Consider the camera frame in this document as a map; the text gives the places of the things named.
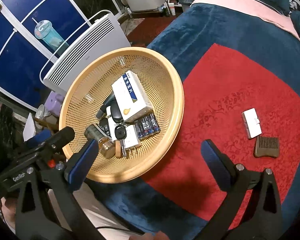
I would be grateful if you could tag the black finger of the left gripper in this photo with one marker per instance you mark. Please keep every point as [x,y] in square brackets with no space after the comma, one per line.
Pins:
[45,144]

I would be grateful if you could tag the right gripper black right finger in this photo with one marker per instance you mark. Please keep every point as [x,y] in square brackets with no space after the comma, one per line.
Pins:
[251,208]

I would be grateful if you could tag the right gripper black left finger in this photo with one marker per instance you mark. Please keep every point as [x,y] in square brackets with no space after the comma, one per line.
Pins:
[35,217]

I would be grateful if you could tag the glass jar with gold lid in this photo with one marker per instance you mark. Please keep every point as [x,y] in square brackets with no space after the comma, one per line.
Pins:
[107,147]

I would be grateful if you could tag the white medicine box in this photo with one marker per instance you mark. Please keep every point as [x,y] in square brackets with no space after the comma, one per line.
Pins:
[131,97]

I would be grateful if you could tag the black battery pack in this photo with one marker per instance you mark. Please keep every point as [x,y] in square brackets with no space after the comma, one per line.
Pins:
[147,126]

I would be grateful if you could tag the blue spray bottle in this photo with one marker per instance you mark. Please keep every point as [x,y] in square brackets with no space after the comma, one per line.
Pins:
[101,113]

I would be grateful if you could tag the person's left hand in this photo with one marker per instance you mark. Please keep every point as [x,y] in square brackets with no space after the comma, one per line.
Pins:
[9,206]

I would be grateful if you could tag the person's right hand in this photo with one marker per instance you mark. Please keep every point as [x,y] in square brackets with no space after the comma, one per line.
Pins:
[148,236]

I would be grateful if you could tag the purple container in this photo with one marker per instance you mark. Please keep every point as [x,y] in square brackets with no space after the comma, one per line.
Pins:
[54,103]

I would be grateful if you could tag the black car key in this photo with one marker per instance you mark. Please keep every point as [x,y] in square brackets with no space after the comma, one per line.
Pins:
[121,134]

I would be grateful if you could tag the tan woven plastic basket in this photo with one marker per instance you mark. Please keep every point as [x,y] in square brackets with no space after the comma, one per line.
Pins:
[85,96]

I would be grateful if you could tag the dark wooden comb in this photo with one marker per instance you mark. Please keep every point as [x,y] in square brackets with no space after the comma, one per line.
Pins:
[267,147]

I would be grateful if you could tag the blue velvet blanket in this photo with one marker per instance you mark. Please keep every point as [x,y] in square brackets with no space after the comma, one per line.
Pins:
[184,42]

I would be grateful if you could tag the white power adapter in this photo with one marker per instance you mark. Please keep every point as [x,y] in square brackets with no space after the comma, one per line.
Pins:
[251,123]

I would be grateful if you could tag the teal plastic cup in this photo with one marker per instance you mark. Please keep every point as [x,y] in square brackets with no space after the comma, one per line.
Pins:
[44,31]

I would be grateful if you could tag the white panel heater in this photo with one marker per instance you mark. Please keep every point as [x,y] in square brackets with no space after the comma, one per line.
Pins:
[104,36]

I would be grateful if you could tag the red patterned cloth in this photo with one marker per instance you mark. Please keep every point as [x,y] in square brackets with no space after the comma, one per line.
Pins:
[222,85]

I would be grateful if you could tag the pink bed sheet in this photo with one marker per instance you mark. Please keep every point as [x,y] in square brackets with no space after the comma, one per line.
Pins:
[256,9]

